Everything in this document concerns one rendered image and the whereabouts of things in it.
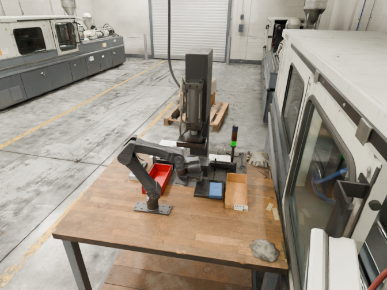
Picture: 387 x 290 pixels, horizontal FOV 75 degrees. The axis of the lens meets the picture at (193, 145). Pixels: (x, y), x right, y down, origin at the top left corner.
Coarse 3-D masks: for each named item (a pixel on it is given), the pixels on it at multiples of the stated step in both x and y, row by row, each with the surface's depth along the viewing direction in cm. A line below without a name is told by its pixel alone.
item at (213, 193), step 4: (212, 184) 154; (216, 184) 154; (220, 184) 154; (212, 188) 151; (220, 188) 151; (212, 192) 147; (216, 192) 147; (220, 192) 148; (212, 196) 143; (216, 196) 142; (220, 196) 141
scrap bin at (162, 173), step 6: (156, 168) 169; (162, 168) 168; (168, 168) 167; (150, 174) 160; (156, 174) 166; (162, 174) 166; (168, 174) 159; (156, 180) 160; (162, 180) 160; (168, 180) 161; (162, 186) 147; (144, 192) 148; (162, 192) 149
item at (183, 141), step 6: (192, 132) 155; (198, 132) 159; (180, 138) 161; (186, 138) 153; (192, 138) 152; (198, 138) 152; (204, 138) 161; (180, 144) 157; (186, 144) 156; (192, 144) 155; (198, 144) 155; (204, 144) 154
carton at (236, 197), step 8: (232, 176) 158; (240, 176) 157; (232, 184) 158; (240, 184) 158; (232, 192) 151; (240, 192) 151; (232, 200) 144; (240, 200) 144; (232, 208) 138; (240, 208) 137
